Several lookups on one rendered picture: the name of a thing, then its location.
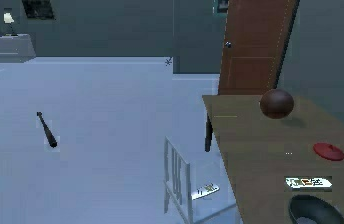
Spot white slatted chair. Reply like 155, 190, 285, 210
162, 135, 238, 224

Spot white printed flat booklet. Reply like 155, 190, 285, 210
191, 182, 220, 201

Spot brown wooden room door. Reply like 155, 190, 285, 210
217, 0, 301, 96

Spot dark brown ball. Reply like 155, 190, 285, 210
259, 88, 295, 120

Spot brown wooden table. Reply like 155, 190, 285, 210
202, 94, 344, 224

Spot black baseball bat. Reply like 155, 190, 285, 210
36, 111, 59, 149

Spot white printed flat card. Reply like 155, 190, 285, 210
284, 176, 333, 191

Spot red round lid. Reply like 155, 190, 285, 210
312, 142, 344, 162

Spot black round pan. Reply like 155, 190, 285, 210
287, 194, 344, 224

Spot grey chest of drawers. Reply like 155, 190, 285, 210
0, 33, 37, 64

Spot white table lamp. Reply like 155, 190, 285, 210
2, 11, 16, 36

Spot small framed wall picture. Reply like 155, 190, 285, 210
216, 0, 230, 14

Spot dark framed wall picture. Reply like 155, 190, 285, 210
21, 0, 56, 20

